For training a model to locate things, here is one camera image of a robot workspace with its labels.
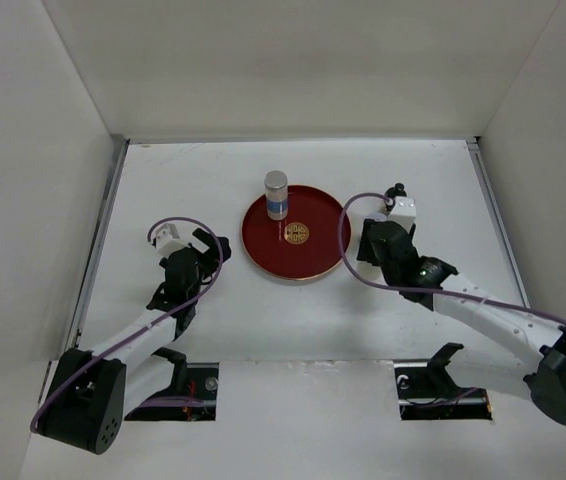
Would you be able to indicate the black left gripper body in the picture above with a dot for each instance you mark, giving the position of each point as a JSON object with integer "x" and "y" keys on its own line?
{"x": 197, "y": 285}

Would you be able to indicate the black-cap spice jar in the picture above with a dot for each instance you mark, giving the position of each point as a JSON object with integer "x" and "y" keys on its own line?
{"x": 397, "y": 190}

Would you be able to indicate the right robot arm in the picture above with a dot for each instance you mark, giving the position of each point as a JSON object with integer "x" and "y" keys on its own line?
{"x": 438, "y": 286}

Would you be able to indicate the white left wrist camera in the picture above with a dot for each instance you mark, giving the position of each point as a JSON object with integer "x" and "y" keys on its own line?
{"x": 167, "y": 240}

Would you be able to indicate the tall silver-lid bead bottle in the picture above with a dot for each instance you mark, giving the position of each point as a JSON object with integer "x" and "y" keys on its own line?
{"x": 276, "y": 194}

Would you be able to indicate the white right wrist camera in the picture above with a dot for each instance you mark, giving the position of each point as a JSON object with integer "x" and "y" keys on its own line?
{"x": 403, "y": 212}

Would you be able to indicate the red round tray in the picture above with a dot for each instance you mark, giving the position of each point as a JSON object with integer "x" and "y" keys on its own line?
{"x": 303, "y": 246}

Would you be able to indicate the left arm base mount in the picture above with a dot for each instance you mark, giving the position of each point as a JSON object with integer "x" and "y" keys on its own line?
{"x": 188, "y": 390}

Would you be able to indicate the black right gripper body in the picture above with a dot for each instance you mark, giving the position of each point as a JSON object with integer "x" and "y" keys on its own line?
{"x": 388, "y": 274}

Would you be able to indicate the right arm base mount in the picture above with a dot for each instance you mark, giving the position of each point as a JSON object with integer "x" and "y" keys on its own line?
{"x": 426, "y": 391}

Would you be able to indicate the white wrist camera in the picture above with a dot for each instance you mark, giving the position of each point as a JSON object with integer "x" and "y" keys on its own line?
{"x": 167, "y": 240}
{"x": 403, "y": 212}

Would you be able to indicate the white-lid short jar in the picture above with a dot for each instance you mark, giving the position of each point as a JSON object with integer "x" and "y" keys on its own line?
{"x": 376, "y": 217}

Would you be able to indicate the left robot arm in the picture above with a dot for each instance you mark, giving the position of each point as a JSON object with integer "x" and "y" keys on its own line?
{"x": 93, "y": 390}

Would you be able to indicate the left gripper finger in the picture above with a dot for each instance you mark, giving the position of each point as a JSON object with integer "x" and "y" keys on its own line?
{"x": 206, "y": 238}
{"x": 220, "y": 249}

